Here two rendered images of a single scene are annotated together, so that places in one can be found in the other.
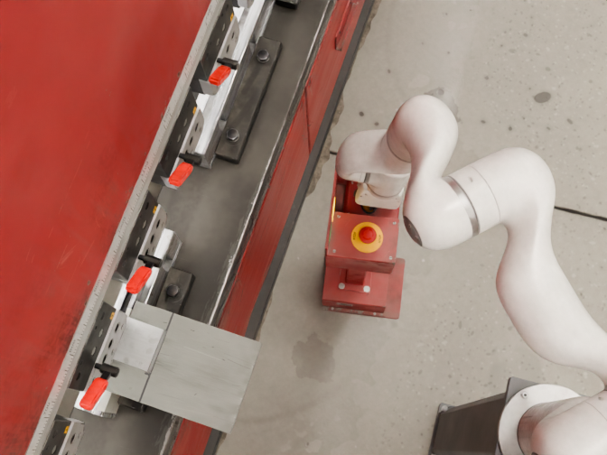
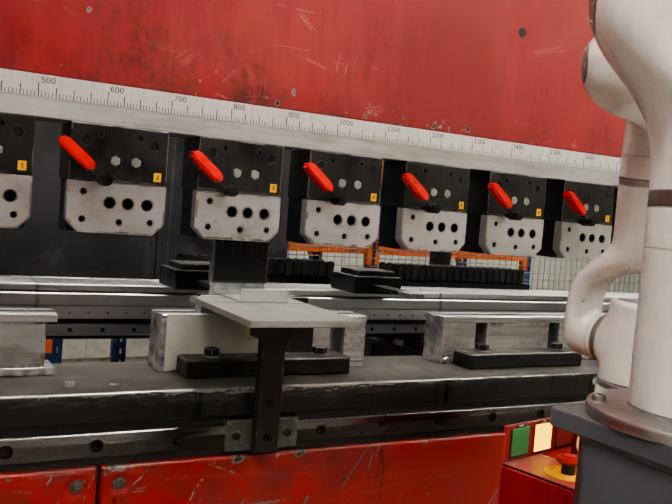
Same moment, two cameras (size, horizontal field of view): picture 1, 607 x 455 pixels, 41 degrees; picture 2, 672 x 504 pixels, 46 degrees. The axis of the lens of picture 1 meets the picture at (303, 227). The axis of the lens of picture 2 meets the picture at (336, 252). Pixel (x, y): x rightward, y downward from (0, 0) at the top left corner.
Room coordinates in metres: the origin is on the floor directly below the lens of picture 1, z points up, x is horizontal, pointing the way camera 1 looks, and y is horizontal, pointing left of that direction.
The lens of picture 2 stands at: (-0.77, -0.54, 1.16)
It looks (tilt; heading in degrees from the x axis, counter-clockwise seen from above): 3 degrees down; 36
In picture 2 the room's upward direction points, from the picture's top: 5 degrees clockwise
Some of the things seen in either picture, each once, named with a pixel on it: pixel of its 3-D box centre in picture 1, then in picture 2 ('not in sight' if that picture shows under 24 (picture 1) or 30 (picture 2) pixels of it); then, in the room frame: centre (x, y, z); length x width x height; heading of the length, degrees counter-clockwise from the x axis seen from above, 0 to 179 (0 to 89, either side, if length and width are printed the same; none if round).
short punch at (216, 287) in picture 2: not in sight; (238, 266); (0.24, 0.40, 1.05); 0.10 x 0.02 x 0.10; 155
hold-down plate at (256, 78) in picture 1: (249, 98); (519, 357); (0.76, 0.09, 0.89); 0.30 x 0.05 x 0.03; 155
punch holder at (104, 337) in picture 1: (79, 342); (231, 190); (0.21, 0.40, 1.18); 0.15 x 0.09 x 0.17; 155
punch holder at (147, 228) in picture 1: (122, 235); (333, 199); (0.40, 0.32, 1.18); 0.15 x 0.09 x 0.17; 155
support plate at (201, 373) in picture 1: (182, 366); (271, 310); (0.18, 0.26, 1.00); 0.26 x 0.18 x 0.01; 65
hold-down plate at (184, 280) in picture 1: (157, 338); (266, 364); (0.25, 0.33, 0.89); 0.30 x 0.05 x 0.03; 155
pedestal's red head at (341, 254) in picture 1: (364, 220); (577, 486); (0.49, -0.14, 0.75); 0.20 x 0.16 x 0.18; 166
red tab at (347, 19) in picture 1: (347, 20); not in sight; (1.10, -0.18, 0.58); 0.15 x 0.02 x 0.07; 155
